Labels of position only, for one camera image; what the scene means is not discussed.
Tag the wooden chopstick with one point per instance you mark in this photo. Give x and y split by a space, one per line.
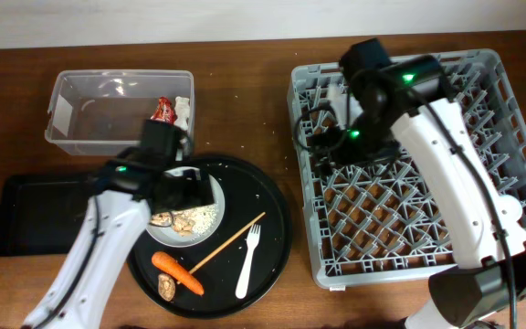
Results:
247 227

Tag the brown mushroom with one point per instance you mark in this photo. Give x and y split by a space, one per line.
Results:
166 286

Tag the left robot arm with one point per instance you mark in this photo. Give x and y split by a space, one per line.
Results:
124 195

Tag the clear plastic bin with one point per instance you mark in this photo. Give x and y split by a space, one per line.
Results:
102 111

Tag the small white cup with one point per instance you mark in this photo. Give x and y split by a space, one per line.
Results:
510 213

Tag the rice and peanut shells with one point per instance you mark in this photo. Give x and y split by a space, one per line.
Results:
196 220

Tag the white plastic fork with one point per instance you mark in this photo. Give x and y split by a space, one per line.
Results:
253 237

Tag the grey dishwasher rack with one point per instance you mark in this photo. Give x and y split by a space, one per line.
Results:
379 223

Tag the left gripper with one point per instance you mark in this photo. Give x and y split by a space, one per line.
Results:
186 198

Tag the black rectangular tray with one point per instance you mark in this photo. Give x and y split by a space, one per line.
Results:
41 214

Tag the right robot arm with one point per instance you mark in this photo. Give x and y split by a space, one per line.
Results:
411 105

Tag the orange carrot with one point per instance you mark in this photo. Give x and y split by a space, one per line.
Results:
169 265

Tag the round black tray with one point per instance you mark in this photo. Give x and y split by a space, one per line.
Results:
248 191

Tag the grey plate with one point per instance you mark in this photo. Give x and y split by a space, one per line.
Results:
169 238

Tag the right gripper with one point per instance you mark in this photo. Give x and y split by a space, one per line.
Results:
329 140

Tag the white tissue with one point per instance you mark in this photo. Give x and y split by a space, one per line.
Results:
183 112

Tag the red snack wrapper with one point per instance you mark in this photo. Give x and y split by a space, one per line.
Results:
164 112

